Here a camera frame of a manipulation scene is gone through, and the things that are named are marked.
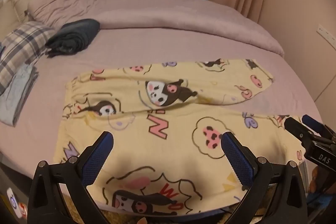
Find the pink folded duvet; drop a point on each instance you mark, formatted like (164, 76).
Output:
(183, 11)

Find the yellow cartoon print pants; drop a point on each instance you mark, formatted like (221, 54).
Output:
(183, 158)

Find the dark folded garment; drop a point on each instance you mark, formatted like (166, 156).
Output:
(74, 35)

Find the light blue folded cloth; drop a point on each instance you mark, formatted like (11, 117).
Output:
(18, 92)

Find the person's right hand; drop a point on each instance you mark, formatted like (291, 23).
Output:
(317, 182)

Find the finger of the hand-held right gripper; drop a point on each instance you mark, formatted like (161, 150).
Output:
(295, 127)
(315, 123)

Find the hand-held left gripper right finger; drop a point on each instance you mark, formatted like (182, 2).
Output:
(236, 161)

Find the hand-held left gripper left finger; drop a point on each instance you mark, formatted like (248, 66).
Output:
(97, 158)

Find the small red object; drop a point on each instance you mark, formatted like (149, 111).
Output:
(23, 209)

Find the pink bed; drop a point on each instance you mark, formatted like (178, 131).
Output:
(157, 45)

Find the white wall socket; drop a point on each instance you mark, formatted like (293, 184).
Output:
(326, 35)

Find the small white object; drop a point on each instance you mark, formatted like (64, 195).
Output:
(11, 197)

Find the plaid pillow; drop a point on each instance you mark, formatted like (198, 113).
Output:
(23, 45)

